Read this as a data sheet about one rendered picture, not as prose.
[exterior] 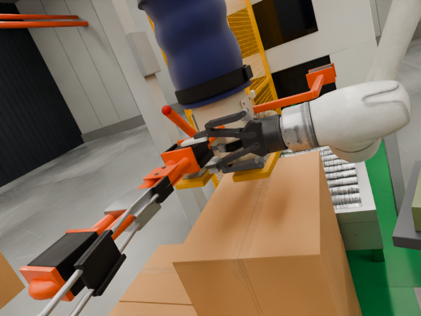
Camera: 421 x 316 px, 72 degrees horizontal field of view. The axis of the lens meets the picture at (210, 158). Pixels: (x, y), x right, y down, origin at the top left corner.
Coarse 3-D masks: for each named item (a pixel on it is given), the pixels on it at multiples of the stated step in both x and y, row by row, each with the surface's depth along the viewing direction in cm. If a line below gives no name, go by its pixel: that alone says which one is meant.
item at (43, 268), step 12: (96, 228) 41; (60, 240) 42; (72, 240) 40; (84, 240) 39; (48, 252) 39; (60, 252) 38; (72, 252) 37; (84, 252) 38; (36, 264) 37; (48, 264) 36; (60, 264) 35; (72, 264) 37; (24, 276) 38; (36, 276) 36; (48, 276) 35; (60, 276) 35; (60, 288) 35; (72, 288) 36
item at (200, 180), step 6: (198, 174) 85; (204, 174) 84; (210, 174) 85; (180, 180) 87; (186, 180) 85; (192, 180) 83; (198, 180) 82; (204, 180) 82; (180, 186) 85; (186, 186) 84; (192, 186) 83; (198, 186) 82
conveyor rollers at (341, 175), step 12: (324, 156) 200; (336, 156) 195; (324, 168) 184; (336, 168) 180; (348, 168) 177; (336, 180) 166; (348, 180) 163; (336, 192) 158; (348, 192) 155; (336, 204) 151; (348, 204) 142; (360, 204) 139
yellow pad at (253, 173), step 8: (280, 152) 83; (272, 160) 77; (256, 168) 75; (264, 168) 73; (272, 168) 75; (232, 176) 76; (240, 176) 75; (248, 176) 74; (256, 176) 73; (264, 176) 72
